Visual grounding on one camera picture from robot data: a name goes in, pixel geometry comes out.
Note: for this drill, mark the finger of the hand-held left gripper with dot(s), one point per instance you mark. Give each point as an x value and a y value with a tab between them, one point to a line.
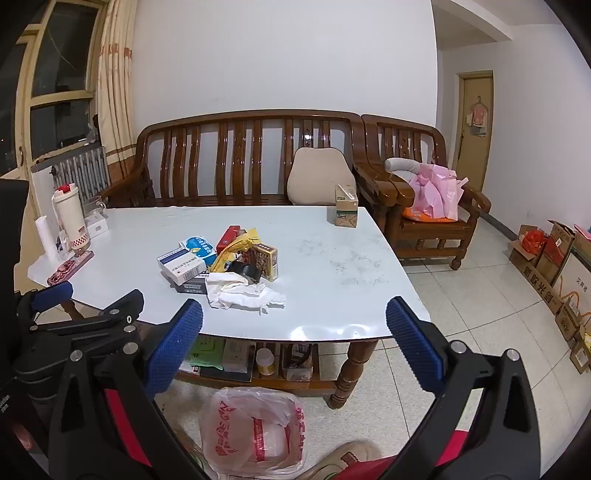
115	314
53	293

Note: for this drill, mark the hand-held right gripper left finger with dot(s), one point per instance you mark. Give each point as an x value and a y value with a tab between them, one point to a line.
178	344

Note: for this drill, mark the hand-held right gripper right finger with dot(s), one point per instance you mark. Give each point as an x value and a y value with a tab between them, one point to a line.
413	344

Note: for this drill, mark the dark box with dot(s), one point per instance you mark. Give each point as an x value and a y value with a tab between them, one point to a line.
194	287

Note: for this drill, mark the white tissue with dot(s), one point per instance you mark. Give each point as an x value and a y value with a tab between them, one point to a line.
235	295

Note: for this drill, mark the white blue medicine box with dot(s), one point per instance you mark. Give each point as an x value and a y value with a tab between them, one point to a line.
178	265

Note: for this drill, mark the yellow wrapper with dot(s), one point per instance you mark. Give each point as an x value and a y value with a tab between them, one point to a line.
221	263

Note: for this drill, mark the black tape roll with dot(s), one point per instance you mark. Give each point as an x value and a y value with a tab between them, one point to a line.
244	272

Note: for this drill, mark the red printed plastic bag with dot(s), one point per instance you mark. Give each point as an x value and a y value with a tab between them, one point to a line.
226	429

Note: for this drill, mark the blue bear medicine box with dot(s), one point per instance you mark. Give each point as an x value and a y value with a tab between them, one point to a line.
198	244

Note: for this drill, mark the red cigarette box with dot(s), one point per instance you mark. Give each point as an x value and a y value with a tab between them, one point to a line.
227	237

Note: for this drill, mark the brown patterned box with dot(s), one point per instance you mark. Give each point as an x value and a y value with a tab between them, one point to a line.
265	261

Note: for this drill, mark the green packet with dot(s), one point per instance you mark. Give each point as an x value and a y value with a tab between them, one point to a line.
205	353

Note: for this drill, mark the wooden coffee table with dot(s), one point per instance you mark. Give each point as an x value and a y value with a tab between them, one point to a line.
358	360

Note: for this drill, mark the white bottle with red lid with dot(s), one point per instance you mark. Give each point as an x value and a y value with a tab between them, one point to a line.
69	217

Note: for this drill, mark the beige flat box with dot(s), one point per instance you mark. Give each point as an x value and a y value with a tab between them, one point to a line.
238	355

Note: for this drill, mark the small white box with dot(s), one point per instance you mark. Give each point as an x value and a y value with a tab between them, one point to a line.
97	226

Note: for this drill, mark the small yellow jar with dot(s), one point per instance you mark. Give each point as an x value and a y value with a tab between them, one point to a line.
265	362

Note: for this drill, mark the grey radiator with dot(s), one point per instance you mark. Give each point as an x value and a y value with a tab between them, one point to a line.
83	168

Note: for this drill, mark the dark open container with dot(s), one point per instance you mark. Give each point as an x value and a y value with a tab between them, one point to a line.
300	364

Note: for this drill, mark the orange seat cushion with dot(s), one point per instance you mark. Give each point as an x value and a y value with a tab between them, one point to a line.
415	215

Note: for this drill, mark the person's beige shoe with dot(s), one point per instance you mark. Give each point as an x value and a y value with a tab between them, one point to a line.
341	461

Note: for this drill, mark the pink plastic bag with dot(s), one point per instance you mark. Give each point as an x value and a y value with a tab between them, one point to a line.
438	194

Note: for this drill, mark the brown drink carton box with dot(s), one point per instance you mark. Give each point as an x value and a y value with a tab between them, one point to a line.
344	207

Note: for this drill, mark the wooden armchair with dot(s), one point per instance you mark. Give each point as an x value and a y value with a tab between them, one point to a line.
383	184

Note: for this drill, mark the row of cardboard boxes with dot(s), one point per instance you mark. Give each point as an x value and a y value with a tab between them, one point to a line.
572	277

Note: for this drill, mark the beige patterned curtain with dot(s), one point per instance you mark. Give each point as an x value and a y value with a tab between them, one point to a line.
115	92

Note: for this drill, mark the grey roll pillow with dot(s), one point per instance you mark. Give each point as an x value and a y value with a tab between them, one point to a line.
401	166

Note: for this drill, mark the yellow framed window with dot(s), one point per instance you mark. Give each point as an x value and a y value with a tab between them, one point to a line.
60	46

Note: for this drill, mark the beige cushion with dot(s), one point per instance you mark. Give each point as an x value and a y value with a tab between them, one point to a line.
318	175

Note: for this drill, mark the yellow wooden door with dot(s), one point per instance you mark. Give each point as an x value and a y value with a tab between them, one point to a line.
471	157

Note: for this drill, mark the pink door hanging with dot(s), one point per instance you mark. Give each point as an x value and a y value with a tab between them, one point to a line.
478	117

